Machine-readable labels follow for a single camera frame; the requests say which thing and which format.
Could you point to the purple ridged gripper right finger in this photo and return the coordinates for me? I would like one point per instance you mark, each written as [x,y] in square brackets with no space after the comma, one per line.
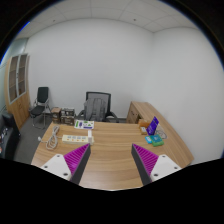
[152,167]

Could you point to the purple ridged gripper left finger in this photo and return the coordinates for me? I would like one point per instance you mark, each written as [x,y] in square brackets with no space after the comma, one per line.
[69,166]

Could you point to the white charger plug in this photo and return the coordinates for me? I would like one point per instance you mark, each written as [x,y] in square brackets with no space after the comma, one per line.
[89,136]

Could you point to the white power strip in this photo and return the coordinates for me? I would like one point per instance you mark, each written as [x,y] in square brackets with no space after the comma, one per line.
[72,139]

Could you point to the blue small box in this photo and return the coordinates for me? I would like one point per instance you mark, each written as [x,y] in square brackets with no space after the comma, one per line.
[149,141]

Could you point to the green box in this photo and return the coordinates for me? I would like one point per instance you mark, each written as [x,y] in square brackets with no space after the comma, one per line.
[156,140]

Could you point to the small tan box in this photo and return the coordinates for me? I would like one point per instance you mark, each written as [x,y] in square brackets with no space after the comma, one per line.
[143,131]

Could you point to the purple standing card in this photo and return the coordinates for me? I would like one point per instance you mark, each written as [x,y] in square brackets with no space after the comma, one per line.
[152,126]

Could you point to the white sheet with coloured shapes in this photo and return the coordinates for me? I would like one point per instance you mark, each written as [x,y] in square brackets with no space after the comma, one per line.
[81,124]

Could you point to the dark printed cardboard box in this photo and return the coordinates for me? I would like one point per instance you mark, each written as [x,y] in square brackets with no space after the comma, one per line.
[67,116]

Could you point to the brown cardboard box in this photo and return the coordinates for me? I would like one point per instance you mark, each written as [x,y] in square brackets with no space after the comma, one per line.
[56,114]

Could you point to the wooden side desk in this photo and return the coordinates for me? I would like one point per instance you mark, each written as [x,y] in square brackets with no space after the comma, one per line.
[139,110]

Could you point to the grey backpack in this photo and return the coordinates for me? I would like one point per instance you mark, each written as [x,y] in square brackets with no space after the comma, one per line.
[94,109]

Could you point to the black office chair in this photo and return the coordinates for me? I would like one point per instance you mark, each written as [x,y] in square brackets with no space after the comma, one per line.
[107,98]

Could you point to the black folding visitor chair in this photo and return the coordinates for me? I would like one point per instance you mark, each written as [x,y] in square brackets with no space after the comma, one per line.
[41,104]

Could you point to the black sofa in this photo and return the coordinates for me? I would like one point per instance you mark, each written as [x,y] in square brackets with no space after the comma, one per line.
[9,136]

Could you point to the wooden glass-door cabinet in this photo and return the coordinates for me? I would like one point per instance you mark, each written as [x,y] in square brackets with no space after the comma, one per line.
[16,88]

